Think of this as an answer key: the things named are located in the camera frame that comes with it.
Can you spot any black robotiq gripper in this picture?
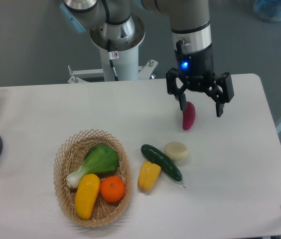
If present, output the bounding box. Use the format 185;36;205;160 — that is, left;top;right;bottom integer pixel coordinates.
166;40;234;117

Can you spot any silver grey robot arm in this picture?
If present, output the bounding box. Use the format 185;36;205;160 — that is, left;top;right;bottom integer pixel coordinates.
60;0;234;117

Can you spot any woven wicker basket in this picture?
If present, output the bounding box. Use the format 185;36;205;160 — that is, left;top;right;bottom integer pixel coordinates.
54;129;132;228

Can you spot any yellow mango toy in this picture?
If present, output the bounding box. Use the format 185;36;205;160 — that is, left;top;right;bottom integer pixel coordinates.
74;174;100;220

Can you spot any magenta sweet potato toy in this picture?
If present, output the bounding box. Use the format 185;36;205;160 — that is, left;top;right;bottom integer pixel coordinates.
182;102;196;130

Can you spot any dark green cucumber toy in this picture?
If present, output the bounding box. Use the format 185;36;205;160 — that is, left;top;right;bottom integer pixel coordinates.
140;144;185;187

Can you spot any yellow corn piece toy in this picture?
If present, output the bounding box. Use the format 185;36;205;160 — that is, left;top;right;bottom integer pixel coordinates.
138;161;161;192

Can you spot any blue plastic bag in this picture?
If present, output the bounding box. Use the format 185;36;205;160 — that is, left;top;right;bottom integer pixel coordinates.
253;0;281;23

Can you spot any green bok choy toy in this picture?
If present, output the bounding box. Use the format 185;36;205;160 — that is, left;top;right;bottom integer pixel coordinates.
66;144;119;188

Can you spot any orange tangerine toy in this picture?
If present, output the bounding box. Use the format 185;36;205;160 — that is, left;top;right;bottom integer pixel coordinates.
100;176;126;203

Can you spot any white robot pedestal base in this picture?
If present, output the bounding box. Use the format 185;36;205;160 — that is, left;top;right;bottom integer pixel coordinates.
67;14;159;84

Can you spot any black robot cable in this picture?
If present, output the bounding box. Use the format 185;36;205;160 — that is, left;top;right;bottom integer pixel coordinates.
100;0;120;82

